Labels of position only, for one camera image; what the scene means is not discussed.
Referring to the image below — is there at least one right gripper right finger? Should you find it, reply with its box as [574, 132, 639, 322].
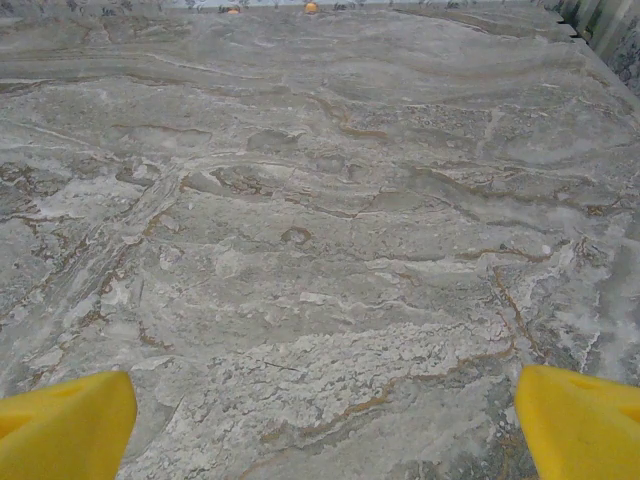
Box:
[514, 364, 640, 480]

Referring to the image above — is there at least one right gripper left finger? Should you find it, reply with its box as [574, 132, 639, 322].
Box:
[0, 370, 139, 480]

